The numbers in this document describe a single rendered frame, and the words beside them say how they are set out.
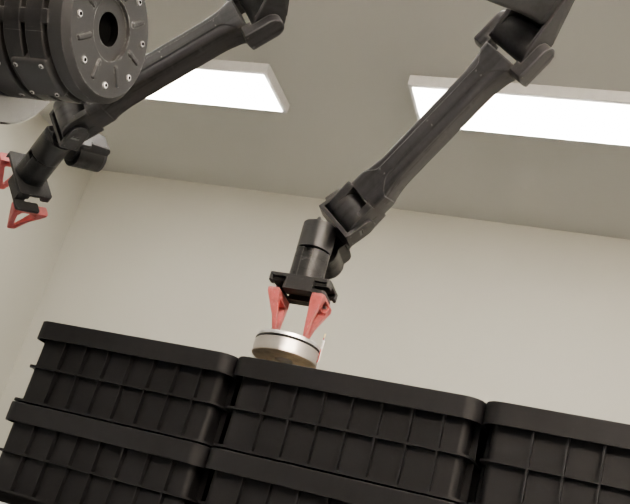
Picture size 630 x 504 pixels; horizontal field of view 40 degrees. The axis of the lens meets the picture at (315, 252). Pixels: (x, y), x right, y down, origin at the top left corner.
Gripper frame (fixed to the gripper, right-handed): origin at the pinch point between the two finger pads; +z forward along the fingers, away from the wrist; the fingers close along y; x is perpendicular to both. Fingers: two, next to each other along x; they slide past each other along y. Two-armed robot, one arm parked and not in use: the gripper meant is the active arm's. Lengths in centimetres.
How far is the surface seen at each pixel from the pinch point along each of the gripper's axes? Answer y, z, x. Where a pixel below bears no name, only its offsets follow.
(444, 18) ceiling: 20, -180, -134
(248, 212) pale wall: 153, -177, -316
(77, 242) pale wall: 262, -143, -321
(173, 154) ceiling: 196, -192, -281
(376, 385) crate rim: -22.3, 14.8, 33.1
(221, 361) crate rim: -2.9, 14.7, 30.5
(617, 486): -48, 21, 36
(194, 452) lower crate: -2.8, 25.6, 29.9
